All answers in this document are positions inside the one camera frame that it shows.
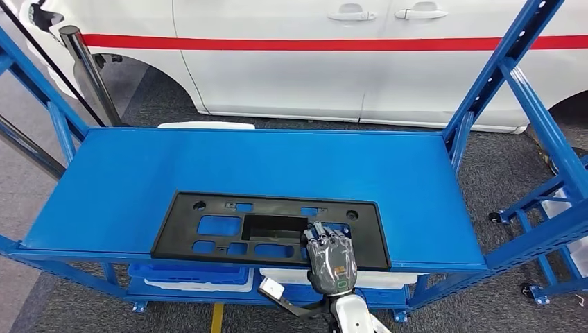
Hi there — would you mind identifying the yellow floor tape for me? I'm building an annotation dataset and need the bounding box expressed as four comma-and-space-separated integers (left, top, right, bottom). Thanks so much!
210, 303, 226, 333

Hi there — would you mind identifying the black barrier belt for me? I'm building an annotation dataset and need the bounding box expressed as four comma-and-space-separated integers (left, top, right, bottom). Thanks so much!
0, 0, 107, 128

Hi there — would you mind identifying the white car door handle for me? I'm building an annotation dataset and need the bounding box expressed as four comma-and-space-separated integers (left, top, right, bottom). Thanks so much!
327, 3, 378, 22
394, 1, 449, 21

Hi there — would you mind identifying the grey metal bar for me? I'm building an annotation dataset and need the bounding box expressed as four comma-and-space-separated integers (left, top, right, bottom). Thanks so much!
0, 114, 66, 181

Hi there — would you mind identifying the black plastic panel part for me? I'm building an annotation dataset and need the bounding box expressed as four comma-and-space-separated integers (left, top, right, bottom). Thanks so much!
150, 190, 392, 272

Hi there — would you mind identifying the chrome stanchion post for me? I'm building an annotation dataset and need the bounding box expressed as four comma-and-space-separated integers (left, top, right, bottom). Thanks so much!
58, 25, 124, 128

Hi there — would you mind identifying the white flat board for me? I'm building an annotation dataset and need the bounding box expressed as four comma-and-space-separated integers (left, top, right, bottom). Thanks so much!
157, 121, 257, 130

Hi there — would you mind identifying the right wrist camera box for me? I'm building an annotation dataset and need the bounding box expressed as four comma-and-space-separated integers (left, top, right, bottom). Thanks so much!
258, 276, 286, 303

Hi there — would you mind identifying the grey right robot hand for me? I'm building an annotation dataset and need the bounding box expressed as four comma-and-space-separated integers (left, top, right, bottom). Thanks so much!
300, 221, 358, 295

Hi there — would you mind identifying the blue metal shelf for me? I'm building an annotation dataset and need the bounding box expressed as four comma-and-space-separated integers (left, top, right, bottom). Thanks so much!
487, 153, 588, 307
0, 0, 588, 323

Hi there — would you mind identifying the white car red stripe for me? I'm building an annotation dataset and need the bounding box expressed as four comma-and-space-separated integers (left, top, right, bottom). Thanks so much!
18, 0, 588, 135

